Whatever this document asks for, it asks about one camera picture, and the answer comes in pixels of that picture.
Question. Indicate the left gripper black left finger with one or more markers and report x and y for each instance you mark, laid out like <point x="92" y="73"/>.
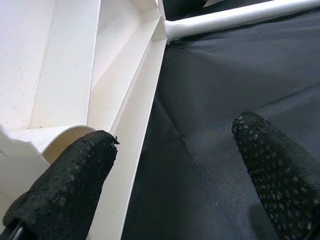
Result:
<point x="62" y="195"/>

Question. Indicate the white plastic table leg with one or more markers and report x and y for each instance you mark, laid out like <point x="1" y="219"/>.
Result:
<point x="237" y="17"/>

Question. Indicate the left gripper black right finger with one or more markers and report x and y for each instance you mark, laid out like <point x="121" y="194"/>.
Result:
<point x="280" y="180"/>

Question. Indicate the white plastic table top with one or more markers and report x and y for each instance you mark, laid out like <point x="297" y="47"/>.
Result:
<point x="62" y="75"/>

